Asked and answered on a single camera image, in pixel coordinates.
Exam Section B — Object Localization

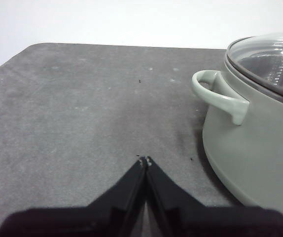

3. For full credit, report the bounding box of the pale green electric steamer pot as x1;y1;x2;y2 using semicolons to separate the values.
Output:
192;32;283;223

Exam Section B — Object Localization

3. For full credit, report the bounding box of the glass lid with green knob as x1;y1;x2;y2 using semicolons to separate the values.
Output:
226;31;283;110

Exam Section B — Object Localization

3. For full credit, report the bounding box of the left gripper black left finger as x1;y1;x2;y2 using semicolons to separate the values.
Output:
0;157;147;237

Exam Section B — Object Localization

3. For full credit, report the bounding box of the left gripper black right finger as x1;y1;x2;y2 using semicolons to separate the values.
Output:
145;156;283;237

